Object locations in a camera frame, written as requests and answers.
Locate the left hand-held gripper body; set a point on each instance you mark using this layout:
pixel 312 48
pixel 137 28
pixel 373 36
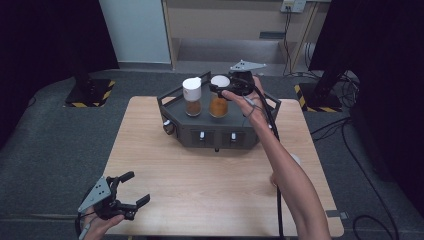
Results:
pixel 98 193

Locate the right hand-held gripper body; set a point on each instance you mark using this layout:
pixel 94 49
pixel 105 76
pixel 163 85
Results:
pixel 241 83

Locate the orange spice jar white lid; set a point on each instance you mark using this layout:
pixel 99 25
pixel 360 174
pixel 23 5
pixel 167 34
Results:
pixel 218 106

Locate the white-lid jar pale spice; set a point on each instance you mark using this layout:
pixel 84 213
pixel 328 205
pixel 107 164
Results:
pixel 192 96

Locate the dark grey corner rack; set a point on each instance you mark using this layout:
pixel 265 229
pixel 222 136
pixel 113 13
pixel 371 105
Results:
pixel 206 125

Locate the person's right hand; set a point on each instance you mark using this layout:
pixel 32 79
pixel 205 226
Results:
pixel 238 99

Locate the person's left hand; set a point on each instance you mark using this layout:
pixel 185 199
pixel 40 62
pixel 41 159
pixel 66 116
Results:
pixel 100 228

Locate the dark rectangular plate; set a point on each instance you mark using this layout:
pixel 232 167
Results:
pixel 271 35

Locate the black stand with striped base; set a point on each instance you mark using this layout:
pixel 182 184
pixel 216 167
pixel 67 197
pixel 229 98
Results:
pixel 321 98
pixel 88 93

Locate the white panel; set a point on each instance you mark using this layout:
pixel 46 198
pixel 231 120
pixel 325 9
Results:
pixel 136 30

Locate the black curtain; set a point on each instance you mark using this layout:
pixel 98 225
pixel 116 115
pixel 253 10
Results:
pixel 40 50
pixel 390 66

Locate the grey tape tag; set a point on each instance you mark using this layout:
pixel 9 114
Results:
pixel 336 214

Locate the white wall socket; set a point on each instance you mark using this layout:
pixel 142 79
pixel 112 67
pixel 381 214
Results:
pixel 293 5

